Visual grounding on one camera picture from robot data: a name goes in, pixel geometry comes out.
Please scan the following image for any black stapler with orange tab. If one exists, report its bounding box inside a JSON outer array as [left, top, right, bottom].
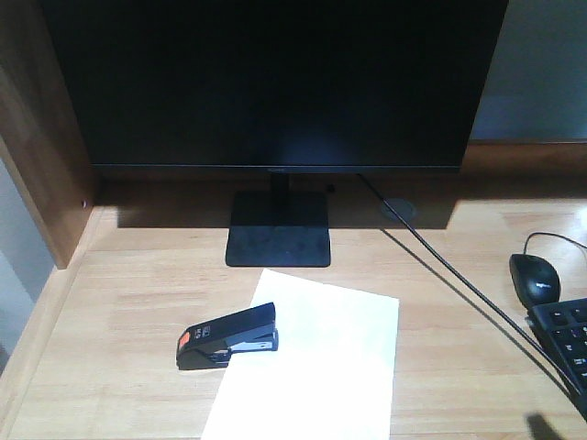
[[176, 302, 279, 370]]

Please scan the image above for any white paper sheet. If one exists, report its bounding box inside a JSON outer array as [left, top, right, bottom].
[[202, 269, 399, 439]]

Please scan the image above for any wooden desk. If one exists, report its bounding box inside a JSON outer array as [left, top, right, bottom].
[[1, 1, 586, 439]]

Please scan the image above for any black monitor with stand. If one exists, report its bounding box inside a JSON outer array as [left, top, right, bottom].
[[40, 1, 508, 268]]

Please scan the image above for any black computer mouse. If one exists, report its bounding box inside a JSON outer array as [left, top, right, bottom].
[[509, 254, 561, 309]]

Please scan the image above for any black keyboard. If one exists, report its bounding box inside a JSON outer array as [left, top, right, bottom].
[[528, 298, 586, 419]]

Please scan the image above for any black monitor cable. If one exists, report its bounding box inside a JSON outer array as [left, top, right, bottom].
[[355, 171, 581, 395]]

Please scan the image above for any grey desk cable grommet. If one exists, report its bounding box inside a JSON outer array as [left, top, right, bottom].
[[380, 198, 417, 222]]

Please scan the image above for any black mouse cable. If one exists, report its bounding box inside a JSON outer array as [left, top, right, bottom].
[[522, 231, 587, 258]]

